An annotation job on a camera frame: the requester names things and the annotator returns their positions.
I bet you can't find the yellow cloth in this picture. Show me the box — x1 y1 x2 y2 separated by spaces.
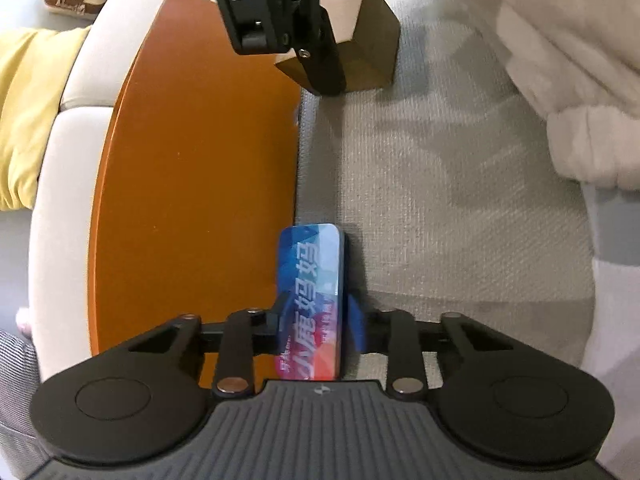
0 27 91 213

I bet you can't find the blue printed tin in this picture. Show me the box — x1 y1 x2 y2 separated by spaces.
274 222 346 381

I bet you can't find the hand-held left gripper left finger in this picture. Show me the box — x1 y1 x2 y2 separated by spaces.
127 305 283 400

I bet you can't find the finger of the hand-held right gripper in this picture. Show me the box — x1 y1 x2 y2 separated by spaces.
292 7 347 96

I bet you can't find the brown cardboard box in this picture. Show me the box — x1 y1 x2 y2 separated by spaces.
272 0 399 95

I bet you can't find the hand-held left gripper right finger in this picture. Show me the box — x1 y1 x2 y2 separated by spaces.
345 294 518 400

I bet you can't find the person's cream fleece clothing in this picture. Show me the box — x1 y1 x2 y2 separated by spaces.
425 0 640 191

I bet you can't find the orange cardboard box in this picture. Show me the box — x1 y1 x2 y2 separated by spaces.
86 0 313 391

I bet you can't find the houndstooth pillow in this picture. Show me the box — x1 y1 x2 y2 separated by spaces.
0 330 43 480

